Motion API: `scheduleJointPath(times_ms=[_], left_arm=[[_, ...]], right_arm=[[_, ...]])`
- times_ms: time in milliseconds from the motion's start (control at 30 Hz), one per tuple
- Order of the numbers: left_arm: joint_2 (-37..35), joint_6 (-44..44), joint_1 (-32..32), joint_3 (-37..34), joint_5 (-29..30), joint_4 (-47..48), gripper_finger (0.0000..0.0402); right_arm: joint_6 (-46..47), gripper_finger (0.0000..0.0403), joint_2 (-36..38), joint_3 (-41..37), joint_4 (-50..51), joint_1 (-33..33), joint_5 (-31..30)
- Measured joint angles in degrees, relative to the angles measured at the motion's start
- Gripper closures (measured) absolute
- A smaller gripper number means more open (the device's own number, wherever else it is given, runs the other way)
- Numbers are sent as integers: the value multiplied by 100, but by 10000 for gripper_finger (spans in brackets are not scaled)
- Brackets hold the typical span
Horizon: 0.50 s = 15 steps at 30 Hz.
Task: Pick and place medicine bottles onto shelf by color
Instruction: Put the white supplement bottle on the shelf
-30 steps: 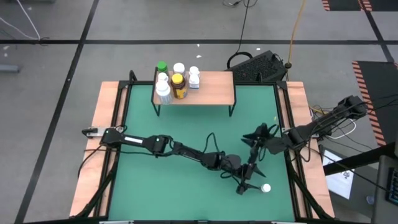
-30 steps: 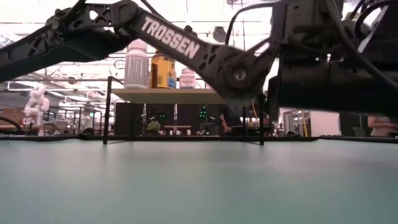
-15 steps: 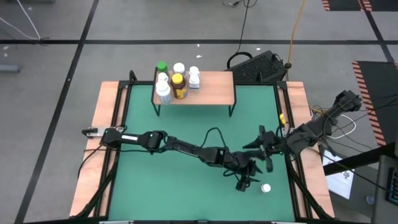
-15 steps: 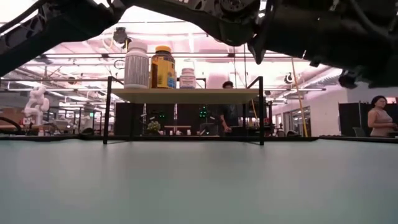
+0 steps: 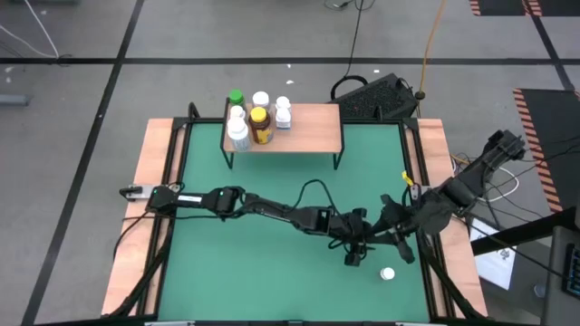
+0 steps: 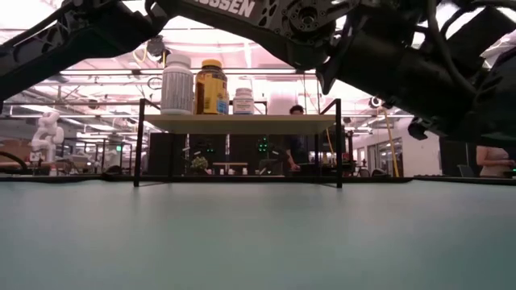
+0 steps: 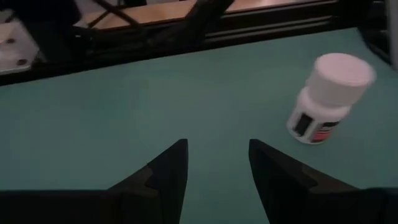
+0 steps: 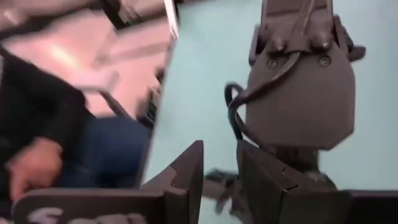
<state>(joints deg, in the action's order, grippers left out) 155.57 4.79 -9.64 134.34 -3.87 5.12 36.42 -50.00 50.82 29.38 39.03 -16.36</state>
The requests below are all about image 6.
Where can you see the large plain white bottle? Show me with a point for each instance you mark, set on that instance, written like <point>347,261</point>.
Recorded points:
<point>278,102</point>

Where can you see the white Trader Joe's melatonin bottle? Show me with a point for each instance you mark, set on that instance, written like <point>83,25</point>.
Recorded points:
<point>243,104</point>

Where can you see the yellow fish oil bottle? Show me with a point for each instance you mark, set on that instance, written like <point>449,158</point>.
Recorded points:
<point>210,88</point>

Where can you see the white bottle red label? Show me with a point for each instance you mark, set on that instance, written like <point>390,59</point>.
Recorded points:
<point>177,86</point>

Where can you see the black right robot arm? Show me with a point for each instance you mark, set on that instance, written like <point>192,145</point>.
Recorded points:
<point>492,28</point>

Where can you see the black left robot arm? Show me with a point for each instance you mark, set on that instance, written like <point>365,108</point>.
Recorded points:
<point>80,36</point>

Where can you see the wooden shelf board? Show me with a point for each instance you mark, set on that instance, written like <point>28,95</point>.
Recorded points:
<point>242,124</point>

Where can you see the person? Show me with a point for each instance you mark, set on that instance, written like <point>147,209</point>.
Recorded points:
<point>297,145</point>
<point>493,161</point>

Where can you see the green potted plant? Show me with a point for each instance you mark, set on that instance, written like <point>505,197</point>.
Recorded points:
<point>199,163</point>

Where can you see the green table mat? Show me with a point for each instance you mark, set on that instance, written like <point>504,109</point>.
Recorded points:
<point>201,241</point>

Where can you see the white robot figure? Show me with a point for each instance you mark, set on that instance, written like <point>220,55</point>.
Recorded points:
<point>47,133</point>

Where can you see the black metal shelf frame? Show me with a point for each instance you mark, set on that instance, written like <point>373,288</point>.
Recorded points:
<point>139,153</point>

